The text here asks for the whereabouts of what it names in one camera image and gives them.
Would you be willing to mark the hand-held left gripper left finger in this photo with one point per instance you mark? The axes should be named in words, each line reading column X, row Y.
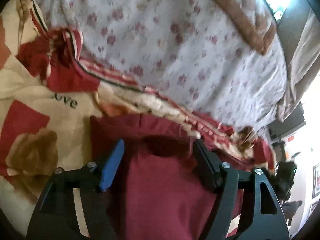
column 111, row 167

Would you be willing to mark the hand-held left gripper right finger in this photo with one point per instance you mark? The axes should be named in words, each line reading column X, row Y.
column 207, row 167

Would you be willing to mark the maroon fleece garment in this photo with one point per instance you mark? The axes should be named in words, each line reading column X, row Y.
column 162, row 180

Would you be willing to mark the dark object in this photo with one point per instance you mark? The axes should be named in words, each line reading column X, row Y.
column 292, row 208

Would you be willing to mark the dark furniture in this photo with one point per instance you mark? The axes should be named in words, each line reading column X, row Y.
column 290, row 122

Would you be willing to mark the printed red and cream blanket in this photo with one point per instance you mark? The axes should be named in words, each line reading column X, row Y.
column 30, row 92

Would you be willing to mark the beige curtain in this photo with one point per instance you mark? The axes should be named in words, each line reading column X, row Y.
column 305, row 55

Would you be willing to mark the floral bed sheet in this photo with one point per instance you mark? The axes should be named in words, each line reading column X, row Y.
column 162, row 42

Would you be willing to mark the brown quilted blanket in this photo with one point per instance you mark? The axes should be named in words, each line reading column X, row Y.
column 237, row 5

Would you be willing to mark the framed wall picture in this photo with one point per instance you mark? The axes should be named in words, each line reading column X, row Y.
column 316, row 181

